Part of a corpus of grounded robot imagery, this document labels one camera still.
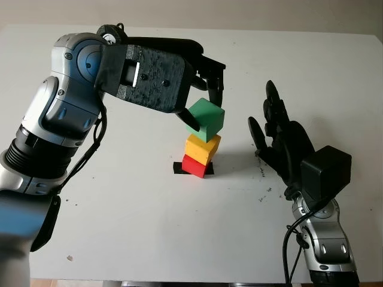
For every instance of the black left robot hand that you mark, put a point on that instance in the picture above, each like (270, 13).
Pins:
(167, 45)

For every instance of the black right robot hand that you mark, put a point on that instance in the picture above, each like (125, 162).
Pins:
(293, 149)

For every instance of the green wooden block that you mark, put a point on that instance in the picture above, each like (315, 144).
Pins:
(209, 118)

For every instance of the yellow wooden block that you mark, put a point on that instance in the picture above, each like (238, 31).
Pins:
(199, 149)

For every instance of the red wooden block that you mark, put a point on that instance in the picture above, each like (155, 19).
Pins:
(193, 167)

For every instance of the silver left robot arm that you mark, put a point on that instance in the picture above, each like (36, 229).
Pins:
(51, 119)

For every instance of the black tape mark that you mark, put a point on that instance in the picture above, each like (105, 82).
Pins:
(177, 169)

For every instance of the small brown chip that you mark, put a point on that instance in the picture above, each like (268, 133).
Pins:
(70, 257)

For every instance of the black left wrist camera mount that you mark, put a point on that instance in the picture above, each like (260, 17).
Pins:
(155, 80)

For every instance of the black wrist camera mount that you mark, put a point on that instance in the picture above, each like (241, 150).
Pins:
(327, 170)
(155, 80)

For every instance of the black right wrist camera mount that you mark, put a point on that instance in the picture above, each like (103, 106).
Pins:
(327, 170)

